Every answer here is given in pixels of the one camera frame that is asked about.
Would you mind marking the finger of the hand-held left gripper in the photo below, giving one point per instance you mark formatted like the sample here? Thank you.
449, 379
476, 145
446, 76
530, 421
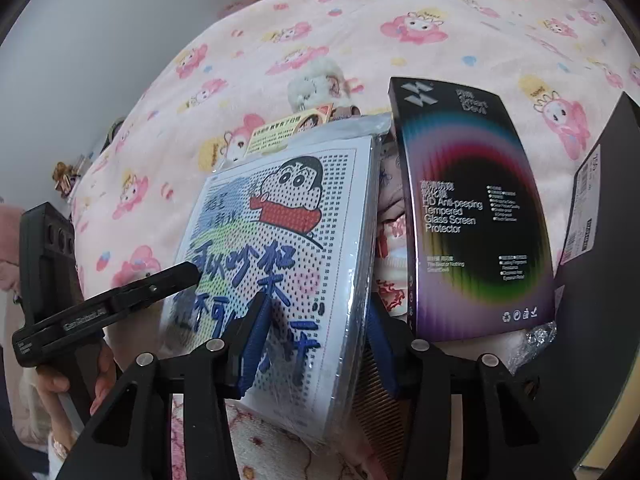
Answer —
165, 281

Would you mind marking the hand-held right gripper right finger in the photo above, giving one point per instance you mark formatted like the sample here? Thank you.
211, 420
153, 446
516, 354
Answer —
386, 355

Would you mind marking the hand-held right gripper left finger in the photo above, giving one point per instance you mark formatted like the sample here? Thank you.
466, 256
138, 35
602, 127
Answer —
255, 345

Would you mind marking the brown wooden comb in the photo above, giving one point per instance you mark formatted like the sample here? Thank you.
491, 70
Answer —
372, 415

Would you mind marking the pink patterned packet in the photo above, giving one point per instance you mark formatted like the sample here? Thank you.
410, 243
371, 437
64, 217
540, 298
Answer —
392, 240

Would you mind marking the cartoon bead kit packet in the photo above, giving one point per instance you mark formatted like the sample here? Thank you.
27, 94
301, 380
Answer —
285, 230

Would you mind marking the black screen protector box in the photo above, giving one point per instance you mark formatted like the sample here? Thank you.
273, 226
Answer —
465, 185

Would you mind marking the black storage box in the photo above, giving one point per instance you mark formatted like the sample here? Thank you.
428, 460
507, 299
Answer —
600, 320

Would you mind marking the person's left hand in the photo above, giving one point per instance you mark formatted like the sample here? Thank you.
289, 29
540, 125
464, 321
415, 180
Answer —
106, 372

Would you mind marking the small brown toy figure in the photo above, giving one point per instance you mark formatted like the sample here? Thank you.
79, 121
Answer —
67, 177

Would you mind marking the clear plastic wrapper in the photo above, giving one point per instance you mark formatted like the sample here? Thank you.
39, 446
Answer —
535, 340

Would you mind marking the white plush toy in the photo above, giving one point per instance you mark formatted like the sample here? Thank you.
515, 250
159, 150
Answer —
312, 82

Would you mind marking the pink printed blanket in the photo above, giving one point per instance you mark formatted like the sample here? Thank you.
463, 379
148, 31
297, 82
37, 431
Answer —
400, 20

